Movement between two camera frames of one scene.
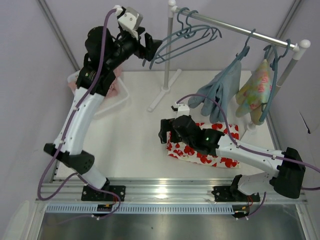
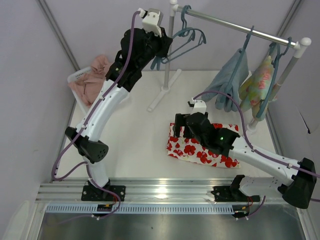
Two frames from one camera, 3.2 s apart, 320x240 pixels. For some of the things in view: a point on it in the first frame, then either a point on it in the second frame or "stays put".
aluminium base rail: [157, 191] stays put
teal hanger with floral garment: [274, 64] to [273, 46]
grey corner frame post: [44, 8] stays put
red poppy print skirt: [181, 151] stays put
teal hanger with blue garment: [244, 52] to [228, 91]
